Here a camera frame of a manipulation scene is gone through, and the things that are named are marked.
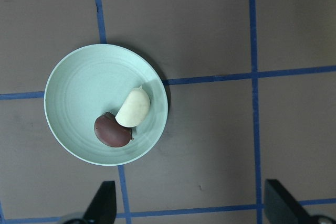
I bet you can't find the white steamed bun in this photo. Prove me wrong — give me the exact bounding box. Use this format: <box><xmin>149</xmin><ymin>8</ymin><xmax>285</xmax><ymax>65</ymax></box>
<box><xmin>115</xmin><ymin>86</ymin><xmax>150</xmax><ymax>127</ymax></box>

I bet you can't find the light green round plate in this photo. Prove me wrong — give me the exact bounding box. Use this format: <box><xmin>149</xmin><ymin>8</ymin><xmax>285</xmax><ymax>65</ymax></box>
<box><xmin>44</xmin><ymin>44</ymin><xmax>168</xmax><ymax>166</ymax></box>

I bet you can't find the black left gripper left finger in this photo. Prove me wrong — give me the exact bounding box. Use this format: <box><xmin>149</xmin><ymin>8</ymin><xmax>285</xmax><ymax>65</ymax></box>
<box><xmin>83</xmin><ymin>181</ymin><xmax>116</xmax><ymax>224</ymax></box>

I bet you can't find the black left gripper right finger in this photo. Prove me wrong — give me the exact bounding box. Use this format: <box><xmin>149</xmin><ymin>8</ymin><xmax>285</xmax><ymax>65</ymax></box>
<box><xmin>264</xmin><ymin>179</ymin><xmax>310</xmax><ymax>224</ymax></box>

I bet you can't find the brown chocolate bun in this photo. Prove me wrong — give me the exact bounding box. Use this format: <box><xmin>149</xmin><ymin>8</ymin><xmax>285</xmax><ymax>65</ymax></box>
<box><xmin>94</xmin><ymin>112</ymin><xmax>134</xmax><ymax>147</ymax></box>

